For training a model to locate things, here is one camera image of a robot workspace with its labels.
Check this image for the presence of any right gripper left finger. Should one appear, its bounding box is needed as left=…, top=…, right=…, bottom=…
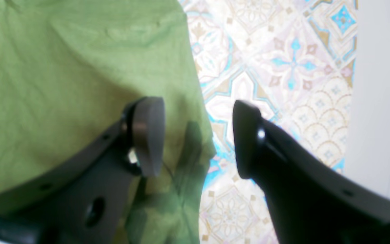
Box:
left=0, top=97, right=166, bottom=244

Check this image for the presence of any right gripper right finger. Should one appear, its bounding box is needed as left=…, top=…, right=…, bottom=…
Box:
left=232, top=100, right=390, bottom=244

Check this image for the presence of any green t-shirt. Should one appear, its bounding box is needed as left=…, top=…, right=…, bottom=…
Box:
left=0, top=0, right=216, bottom=244

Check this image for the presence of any patterned tile tablecloth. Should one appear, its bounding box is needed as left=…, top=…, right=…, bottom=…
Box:
left=179, top=0, right=358, bottom=244

